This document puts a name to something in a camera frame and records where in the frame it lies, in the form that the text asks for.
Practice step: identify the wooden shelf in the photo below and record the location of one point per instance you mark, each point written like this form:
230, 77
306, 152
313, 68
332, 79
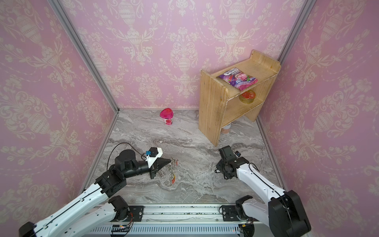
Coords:
219, 101

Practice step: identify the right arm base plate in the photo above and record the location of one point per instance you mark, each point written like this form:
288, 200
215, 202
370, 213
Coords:
232, 213

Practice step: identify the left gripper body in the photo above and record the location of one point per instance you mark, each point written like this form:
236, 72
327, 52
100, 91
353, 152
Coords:
153, 170

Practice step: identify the metal key organizer plate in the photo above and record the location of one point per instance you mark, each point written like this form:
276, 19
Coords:
173, 167

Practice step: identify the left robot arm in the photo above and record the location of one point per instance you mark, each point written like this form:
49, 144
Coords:
99, 203

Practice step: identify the aluminium mounting rail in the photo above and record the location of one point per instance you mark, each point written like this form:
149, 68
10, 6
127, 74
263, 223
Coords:
171, 220

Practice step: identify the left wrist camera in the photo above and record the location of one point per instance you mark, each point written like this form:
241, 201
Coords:
152, 155

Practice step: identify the white cup under shelf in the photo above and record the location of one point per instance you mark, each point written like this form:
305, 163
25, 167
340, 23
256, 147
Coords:
226, 129

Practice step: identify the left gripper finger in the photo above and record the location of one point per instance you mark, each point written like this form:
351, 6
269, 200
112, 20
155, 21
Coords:
163, 164
163, 160

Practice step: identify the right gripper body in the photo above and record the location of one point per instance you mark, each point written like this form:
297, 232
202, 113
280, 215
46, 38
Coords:
224, 166

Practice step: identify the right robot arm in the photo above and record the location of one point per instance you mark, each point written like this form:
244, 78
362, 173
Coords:
282, 211

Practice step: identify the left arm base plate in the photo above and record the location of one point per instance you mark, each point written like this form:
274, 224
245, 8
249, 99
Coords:
131, 214

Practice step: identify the purple snack bag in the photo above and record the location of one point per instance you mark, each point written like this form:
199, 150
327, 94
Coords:
238, 79

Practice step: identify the red lid tin can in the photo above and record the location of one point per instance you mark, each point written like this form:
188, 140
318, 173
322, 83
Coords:
247, 97

